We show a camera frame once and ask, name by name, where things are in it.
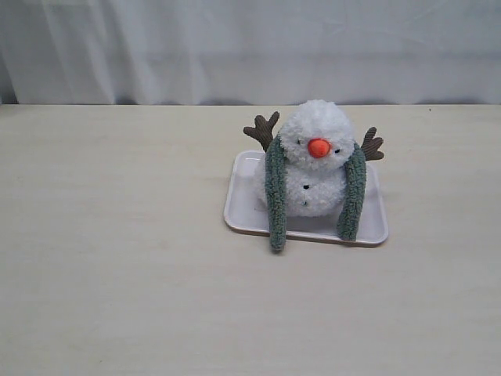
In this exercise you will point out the white plush snowman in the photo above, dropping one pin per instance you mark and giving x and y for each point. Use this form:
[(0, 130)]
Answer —
[(315, 141)]

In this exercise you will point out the green fuzzy scarf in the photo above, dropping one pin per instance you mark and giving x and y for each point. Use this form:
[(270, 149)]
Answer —
[(276, 195)]

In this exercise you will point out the white plastic tray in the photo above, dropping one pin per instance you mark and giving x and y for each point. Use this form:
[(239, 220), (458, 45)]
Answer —
[(245, 213)]

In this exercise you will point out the white curtain backdrop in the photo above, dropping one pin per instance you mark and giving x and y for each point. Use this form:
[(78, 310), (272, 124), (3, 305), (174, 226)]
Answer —
[(249, 52)]

